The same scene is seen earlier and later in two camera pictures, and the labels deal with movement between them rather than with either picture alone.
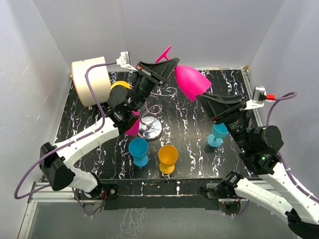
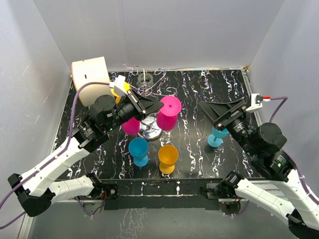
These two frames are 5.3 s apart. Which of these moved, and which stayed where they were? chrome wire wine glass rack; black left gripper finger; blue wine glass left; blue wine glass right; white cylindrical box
Moved: black left gripper finger
Stayed: white cylindrical box; chrome wire wine glass rack; blue wine glass left; blue wine glass right
